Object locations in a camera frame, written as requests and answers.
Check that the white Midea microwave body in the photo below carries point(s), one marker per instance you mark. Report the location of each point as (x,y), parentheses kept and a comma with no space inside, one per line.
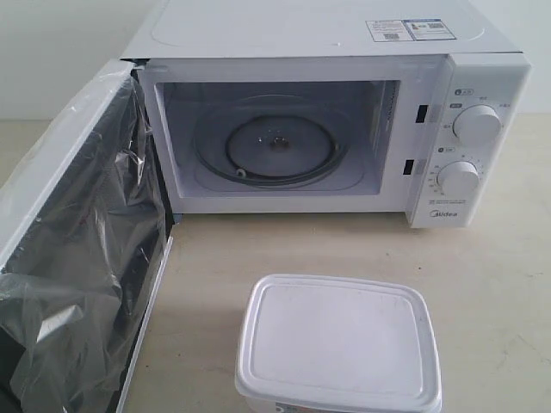
(402,99)

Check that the lower white control knob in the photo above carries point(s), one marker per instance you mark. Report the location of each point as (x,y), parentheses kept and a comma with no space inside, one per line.
(458,178)

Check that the white lidded plastic container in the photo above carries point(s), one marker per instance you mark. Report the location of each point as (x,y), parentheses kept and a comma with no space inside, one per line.
(316,343)

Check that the clear plastic film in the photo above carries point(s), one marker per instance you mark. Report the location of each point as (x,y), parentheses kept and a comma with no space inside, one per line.
(82,241)

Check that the white control knob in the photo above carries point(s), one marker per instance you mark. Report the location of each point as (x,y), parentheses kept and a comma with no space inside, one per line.
(477,125)
(458,178)

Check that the white microwave door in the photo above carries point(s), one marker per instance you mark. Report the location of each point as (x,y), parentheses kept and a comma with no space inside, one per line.
(56,202)

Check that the upper white control knob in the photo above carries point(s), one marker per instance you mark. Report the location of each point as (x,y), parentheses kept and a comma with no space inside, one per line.
(477,125)

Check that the glass turntable plate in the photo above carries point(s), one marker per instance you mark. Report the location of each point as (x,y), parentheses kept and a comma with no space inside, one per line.
(272,140)

